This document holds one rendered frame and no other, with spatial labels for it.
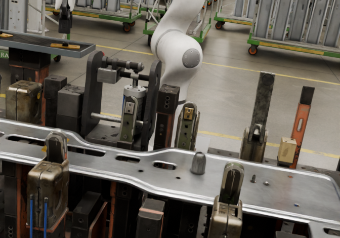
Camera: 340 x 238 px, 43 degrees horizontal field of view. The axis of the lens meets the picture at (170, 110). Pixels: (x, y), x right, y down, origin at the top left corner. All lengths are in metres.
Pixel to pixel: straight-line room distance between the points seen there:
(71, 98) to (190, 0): 0.51
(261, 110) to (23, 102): 0.61
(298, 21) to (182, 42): 6.76
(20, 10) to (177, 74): 4.03
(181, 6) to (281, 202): 0.74
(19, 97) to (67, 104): 0.12
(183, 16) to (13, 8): 4.01
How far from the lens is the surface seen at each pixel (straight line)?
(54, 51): 1.29
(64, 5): 1.24
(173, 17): 1.46
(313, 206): 0.97
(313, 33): 8.11
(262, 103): 1.09
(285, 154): 1.09
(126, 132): 1.12
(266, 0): 7.83
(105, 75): 1.13
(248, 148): 1.11
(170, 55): 1.37
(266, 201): 0.94
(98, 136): 1.20
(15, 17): 5.34
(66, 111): 1.20
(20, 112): 1.21
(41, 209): 0.87
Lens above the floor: 1.45
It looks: 19 degrees down
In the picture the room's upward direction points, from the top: 7 degrees clockwise
